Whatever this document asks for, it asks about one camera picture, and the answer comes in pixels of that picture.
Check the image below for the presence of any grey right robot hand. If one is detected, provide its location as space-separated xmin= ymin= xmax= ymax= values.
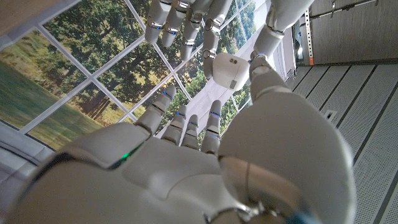
xmin=4 ymin=54 xmax=356 ymax=224

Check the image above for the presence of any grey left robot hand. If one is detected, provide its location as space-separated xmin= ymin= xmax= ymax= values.
xmin=144 ymin=0 xmax=315 ymax=80

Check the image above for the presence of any printed window backdrop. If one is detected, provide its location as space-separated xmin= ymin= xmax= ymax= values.
xmin=0 ymin=0 xmax=282 ymax=164

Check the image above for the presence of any white AirPods case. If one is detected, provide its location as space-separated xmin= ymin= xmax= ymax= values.
xmin=212 ymin=52 xmax=251 ymax=91

